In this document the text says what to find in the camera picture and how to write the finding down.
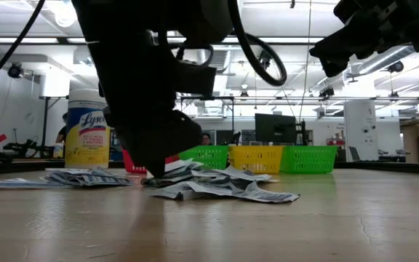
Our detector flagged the green plastic basket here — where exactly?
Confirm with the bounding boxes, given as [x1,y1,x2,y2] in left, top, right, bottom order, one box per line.
[178,145,231,170]
[279,145,338,175]

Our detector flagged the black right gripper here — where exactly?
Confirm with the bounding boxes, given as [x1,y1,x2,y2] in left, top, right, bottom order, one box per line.
[309,0,419,79]

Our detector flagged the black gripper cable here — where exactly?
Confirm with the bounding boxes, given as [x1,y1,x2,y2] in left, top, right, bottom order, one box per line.
[158,0,289,87]

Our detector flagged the yellow plastic basket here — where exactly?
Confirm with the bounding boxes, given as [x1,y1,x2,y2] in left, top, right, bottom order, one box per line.
[228,145,285,175]

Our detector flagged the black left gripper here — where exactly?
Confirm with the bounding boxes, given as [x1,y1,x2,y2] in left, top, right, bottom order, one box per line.
[72,0,234,180]

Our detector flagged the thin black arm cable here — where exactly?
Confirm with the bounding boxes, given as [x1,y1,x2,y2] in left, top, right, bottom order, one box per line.
[0,0,47,100]

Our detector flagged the white navy wipe packet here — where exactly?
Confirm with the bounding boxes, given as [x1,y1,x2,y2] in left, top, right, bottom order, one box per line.
[191,174,239,188]
[150,180,204,201]
[185,180,300,204]
[161,159,205,179]
[223,165,279,183]

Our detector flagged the pile of red-striped packets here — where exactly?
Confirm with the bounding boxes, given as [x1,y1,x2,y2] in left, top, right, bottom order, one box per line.
[44,166,118,179]

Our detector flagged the Lysol wipes canister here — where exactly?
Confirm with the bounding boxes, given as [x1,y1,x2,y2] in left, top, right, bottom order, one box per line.
[65,89,111,170]

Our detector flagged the black distant rig frame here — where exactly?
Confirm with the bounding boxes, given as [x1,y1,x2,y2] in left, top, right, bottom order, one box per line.
[175,95,236,146]

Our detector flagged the black monitor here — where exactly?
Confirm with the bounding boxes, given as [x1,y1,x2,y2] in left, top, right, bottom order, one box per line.
[255,113,298,146]

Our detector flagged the small white bottle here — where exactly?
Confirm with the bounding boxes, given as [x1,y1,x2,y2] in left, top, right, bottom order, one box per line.
[52,142,65,159]

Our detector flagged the red plastic basket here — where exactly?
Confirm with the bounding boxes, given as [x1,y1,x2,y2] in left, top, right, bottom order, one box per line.
[121,148,180,175]

